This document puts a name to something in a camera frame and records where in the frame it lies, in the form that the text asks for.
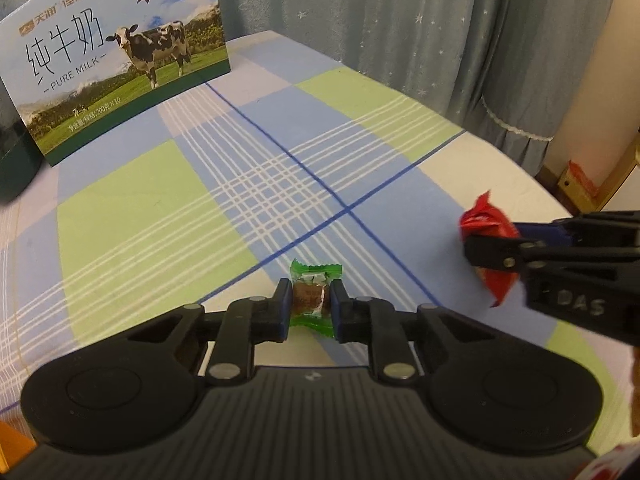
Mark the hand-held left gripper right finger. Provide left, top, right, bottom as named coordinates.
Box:
left=330, top=279, right=497, bottom=386

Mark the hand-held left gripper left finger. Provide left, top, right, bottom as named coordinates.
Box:
left=126, top=278, right=293, bottom=387

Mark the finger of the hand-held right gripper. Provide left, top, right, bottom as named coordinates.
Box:
left=515, top=211, right=640, bottom=250
left=463, top=236, right=640, bottom=273

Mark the green candy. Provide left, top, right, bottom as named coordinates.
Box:
left=289, top=258, right=345, bottom=334

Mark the red snack packet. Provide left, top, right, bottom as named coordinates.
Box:
left=459, top=190, right=522, bottom=309
left=575, top=442, right=640, bottom=480

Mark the cardboard box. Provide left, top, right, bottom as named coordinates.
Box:
left=556, top=166, right=601, bottom=211

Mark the white wooden cabinet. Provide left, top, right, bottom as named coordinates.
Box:
left=595, top=132, right=640, bottom=213

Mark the checked bed sheet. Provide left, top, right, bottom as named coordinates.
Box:
left=0, top=30, right=640, bottom=480

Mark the blue curtain with lace trim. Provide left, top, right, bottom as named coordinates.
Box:
left=462, top=0, right=628, bottom=182

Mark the blue star curtain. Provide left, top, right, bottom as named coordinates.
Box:
left=0, top=0, right=501, bottom=133

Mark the cow print milk carton box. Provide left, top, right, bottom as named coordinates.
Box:
left=0, top=0, right=232, bottom=167

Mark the dark green box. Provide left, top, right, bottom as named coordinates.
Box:
left=0, top=79, right=44, bottom=206

